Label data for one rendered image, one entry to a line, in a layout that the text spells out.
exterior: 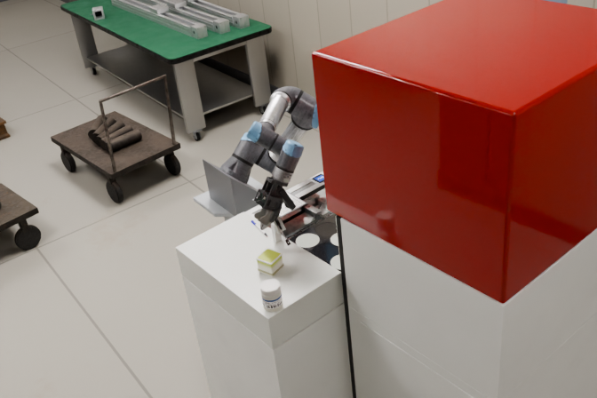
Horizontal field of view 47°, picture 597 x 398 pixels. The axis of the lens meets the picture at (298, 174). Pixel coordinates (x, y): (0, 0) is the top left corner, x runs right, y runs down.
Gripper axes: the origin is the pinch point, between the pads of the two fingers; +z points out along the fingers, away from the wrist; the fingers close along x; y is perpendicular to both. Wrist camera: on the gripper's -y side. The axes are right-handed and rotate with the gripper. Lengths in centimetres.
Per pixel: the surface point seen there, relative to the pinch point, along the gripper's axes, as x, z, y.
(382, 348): 52, 20, -32
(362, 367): 40, 36, -41
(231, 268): 0.1, 19.1, 7.2
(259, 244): -5.7, 10.0, -6.7
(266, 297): 30.8, 13.6, 13.6
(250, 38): -284, -54, -158
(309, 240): -2.0, 3.3, -28.1
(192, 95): -290, 7, -129
